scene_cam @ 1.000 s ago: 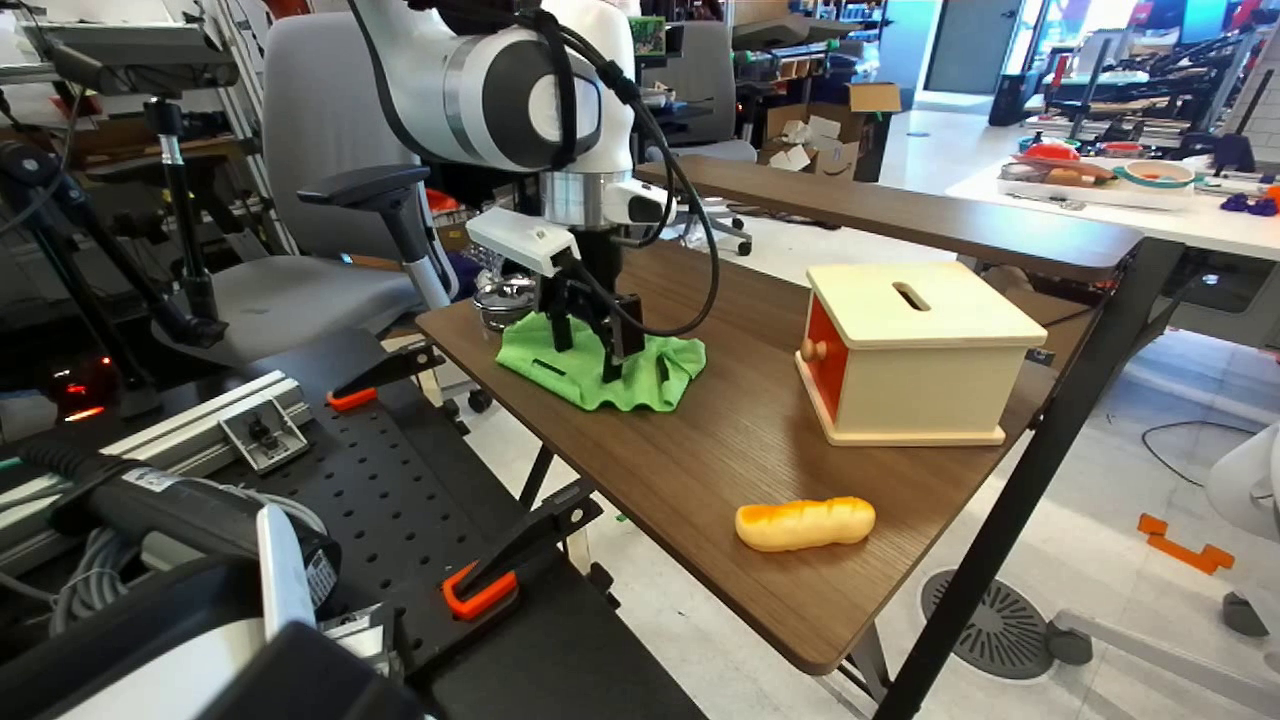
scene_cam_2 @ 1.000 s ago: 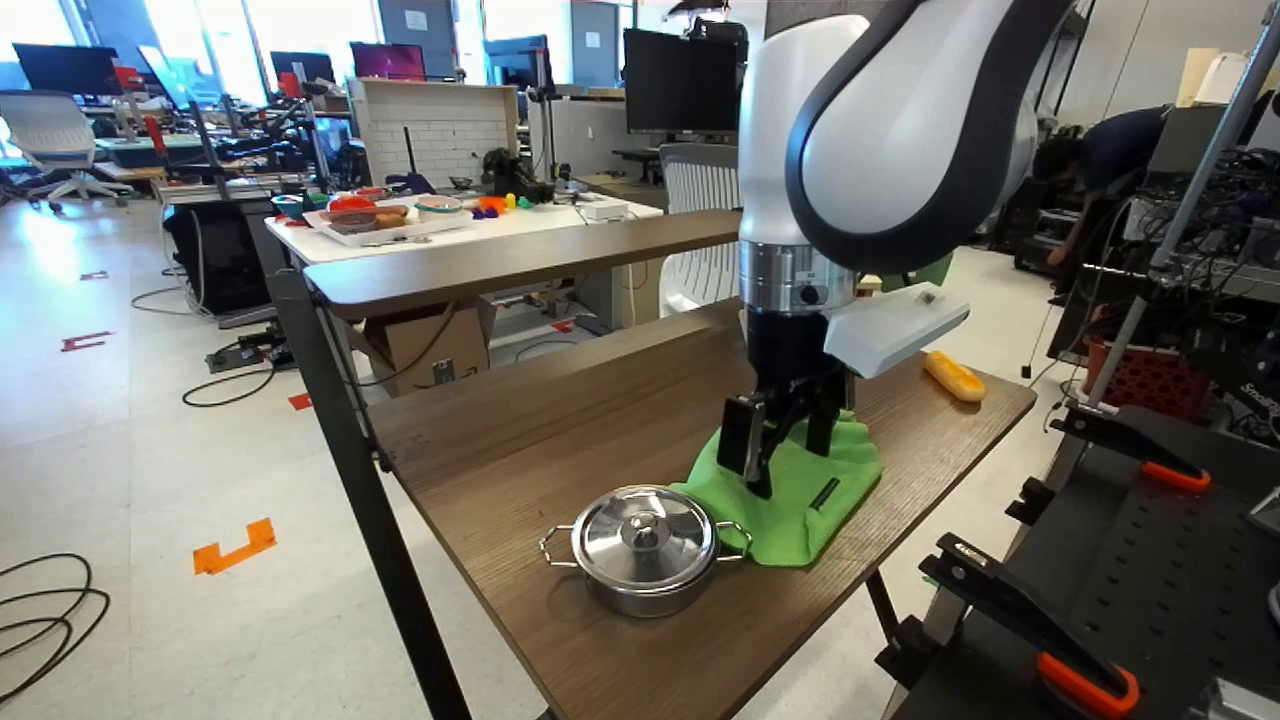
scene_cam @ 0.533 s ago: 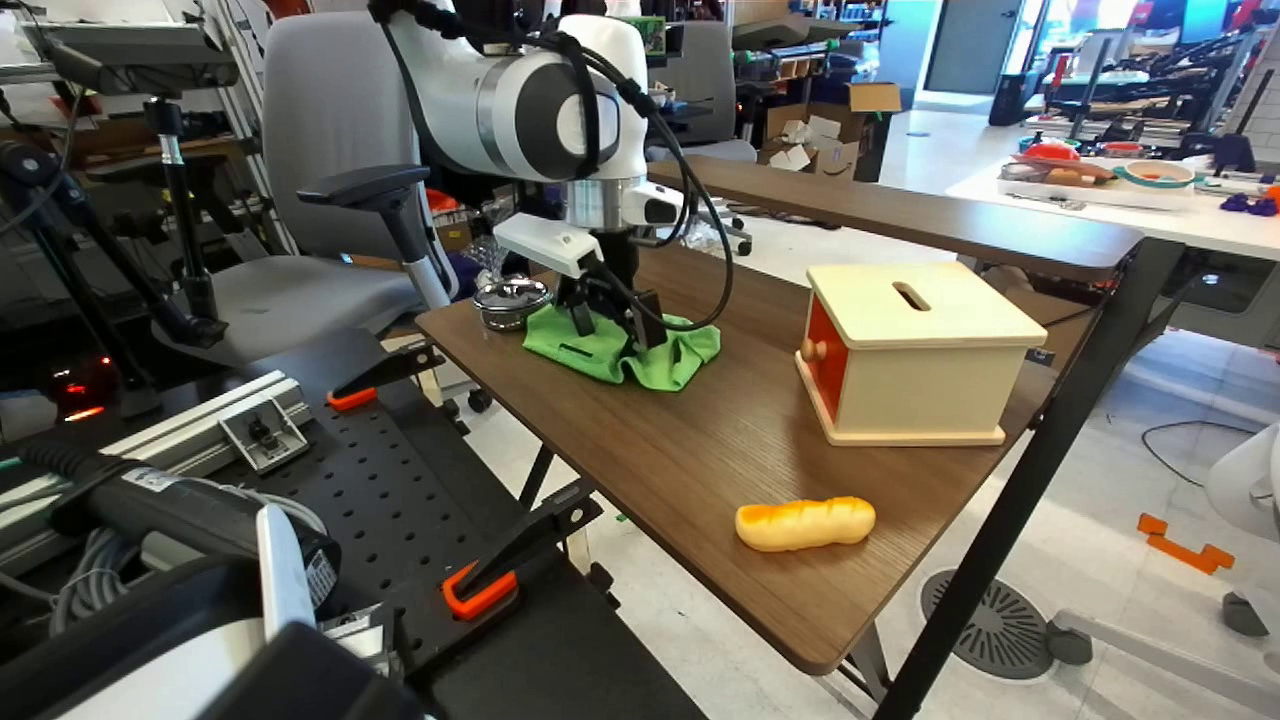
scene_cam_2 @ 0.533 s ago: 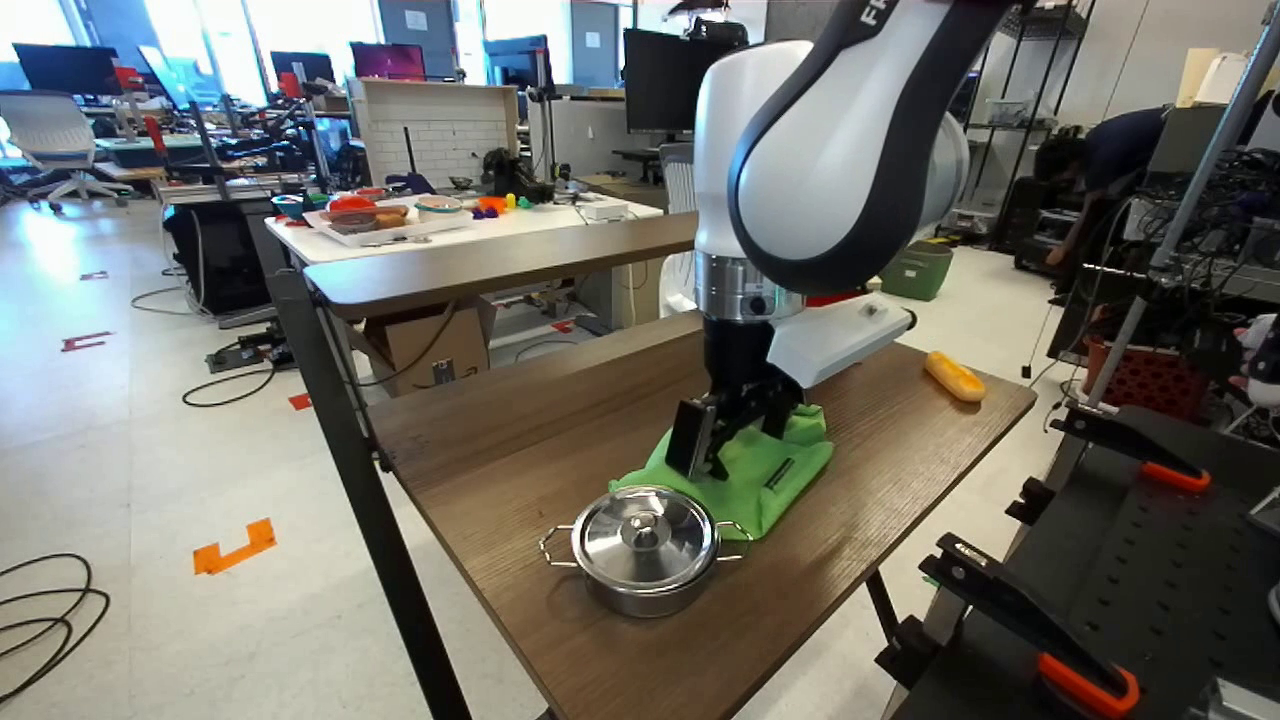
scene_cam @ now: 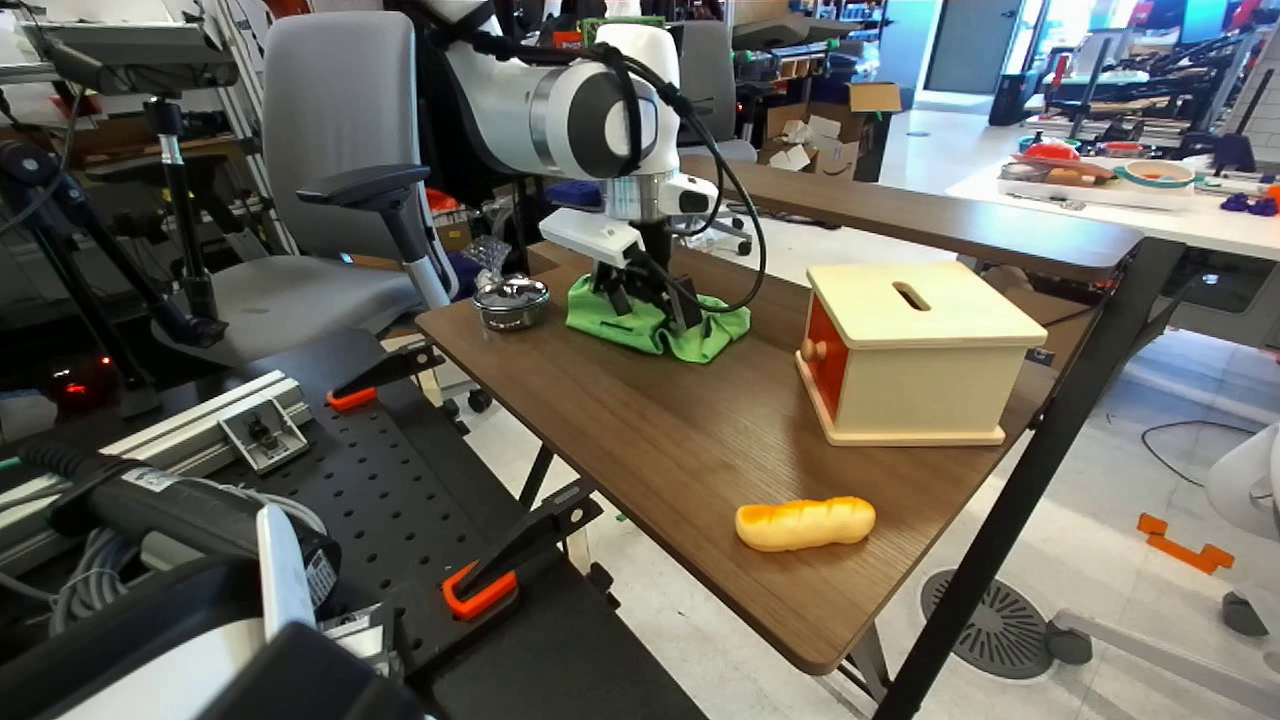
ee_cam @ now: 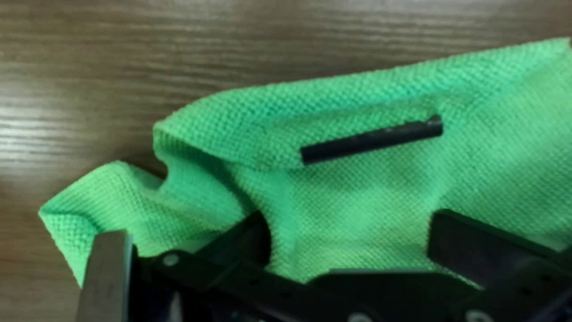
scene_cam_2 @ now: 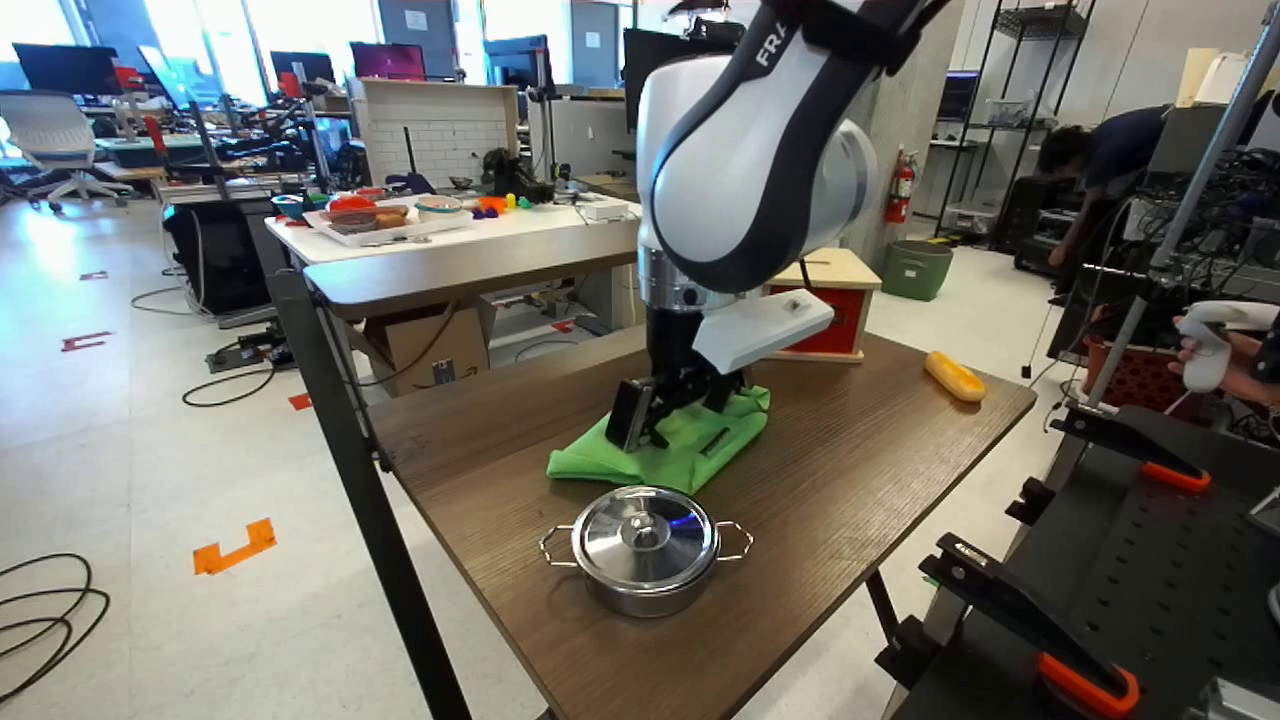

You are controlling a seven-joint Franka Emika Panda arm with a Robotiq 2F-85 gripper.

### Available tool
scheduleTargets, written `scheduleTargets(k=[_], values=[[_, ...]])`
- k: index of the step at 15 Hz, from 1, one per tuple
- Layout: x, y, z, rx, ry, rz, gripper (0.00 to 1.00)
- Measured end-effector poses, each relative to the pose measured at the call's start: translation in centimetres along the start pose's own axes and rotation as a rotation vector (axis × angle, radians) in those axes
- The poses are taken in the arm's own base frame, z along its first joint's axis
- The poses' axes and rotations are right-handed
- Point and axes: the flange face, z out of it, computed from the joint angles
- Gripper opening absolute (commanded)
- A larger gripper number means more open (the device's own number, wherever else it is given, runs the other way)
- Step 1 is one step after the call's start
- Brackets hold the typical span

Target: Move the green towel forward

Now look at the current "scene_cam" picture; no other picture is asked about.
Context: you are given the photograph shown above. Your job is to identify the long brown desk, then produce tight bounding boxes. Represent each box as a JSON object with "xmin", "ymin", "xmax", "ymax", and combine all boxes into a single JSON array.
[{"xmin": 675, "ymin": 153, "xmax": 1154, "ymax": 281}]

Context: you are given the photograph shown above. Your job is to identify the black perforated mounting board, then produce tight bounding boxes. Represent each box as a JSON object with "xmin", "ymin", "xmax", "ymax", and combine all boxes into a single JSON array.
[{"xmin": 256, "ymin": 375, "xmax": 714, "ymax": 720}]

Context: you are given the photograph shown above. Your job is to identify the black clamp with orange handle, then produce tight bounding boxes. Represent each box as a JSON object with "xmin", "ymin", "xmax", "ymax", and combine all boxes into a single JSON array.
[
  {"xmin": 438, "ymin": 481, "xmax": 610, "ymax": 628},
  {"xmin": 322, "ymin": 342, "xmax": 449, "ymax": 421}
]

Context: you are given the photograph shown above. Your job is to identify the aluminium extrusion rails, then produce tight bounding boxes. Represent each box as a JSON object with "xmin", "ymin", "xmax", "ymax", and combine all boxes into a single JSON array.
[{"xmin": 0, "ymin": 369, "xmax": 312, "ymax": 539}]

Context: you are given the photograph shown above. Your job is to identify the round dark floor disc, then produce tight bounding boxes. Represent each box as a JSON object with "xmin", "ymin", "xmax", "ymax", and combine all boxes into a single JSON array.
[{"xmin": 917, "ymin": 565, "xmax": 1071, "ymax": 685}]

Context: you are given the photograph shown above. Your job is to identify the thin floor cable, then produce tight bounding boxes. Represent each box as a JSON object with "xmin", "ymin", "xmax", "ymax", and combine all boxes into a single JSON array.
[{"xmin": 1135, "ymin": 418, "xmax": 1251, "ymax": 493}]

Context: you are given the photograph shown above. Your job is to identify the wooden box with red side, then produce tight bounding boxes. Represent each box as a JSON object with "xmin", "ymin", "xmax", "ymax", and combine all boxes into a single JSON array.
[{"xmin": 791, "ymin": 261, "xmax": 1054, "ymax": 451}]

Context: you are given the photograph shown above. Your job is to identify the cardboard box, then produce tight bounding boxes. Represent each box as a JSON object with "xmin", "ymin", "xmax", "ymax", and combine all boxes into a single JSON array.
[{"xmin": 845, "ymin": 77, "xmax": 910, "ymax": 119}]

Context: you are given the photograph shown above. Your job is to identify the white work table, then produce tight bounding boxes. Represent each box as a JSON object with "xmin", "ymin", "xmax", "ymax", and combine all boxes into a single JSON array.
[{"xmin": 994, "ymin": 148, "xmax": 1280, "ymax": 266}]

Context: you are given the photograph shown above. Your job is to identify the orange bracket on floor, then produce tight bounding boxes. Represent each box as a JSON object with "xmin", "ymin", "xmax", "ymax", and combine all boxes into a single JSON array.
[{"xmin": 1131, "ymin": 508, "xmax": 1239, "ymax": 582}]

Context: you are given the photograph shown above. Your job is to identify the grey high-back office chair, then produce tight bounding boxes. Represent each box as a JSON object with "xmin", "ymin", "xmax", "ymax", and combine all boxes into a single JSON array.
[{"xmin": 146, "ymin": 10, "xmax": 463, "ymax": 404}]

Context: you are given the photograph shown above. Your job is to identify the black tripod with plate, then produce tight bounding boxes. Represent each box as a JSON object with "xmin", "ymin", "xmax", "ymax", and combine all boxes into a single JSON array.
[{"xmin": 20, "ymin": 21, "xmax": 247, "ymax": 354}]

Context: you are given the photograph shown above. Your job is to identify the green towel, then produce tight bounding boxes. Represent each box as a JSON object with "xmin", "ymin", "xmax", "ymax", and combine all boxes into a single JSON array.
[{"xmin": 562, "ymin": 273, "xmax": 762, "ymax": 374}]

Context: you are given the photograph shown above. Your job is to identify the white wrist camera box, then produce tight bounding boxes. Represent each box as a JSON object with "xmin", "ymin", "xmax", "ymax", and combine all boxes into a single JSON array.
[{"xmin": 535, "ymin": 203, "xmax": 649, "ymax": 273}]

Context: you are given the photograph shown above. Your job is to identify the white and black device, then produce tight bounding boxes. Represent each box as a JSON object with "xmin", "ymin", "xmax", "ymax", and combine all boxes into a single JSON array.
[{"xmin": 0, "ymin": 500, "xmax": 433, "ymax": 720}]

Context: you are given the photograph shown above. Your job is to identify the yellow toy bread roll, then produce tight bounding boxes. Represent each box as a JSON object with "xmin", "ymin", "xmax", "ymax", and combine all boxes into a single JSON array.
[{"xmin": 731, "ymin": 493, "xmax": 880, "ymax": 555}]

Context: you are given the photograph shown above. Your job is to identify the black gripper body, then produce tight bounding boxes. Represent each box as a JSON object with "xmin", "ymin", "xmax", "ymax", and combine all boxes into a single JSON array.
[{"xmin": 621, "ymin": 217, "xmax": 689, "ymax": 289}]

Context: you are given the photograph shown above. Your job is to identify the black slanted table leg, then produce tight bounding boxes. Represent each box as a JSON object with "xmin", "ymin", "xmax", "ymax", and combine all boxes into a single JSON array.
[{"xmin": 873, "ymin": 238, "xmax": 1213, "ymax": 720}]

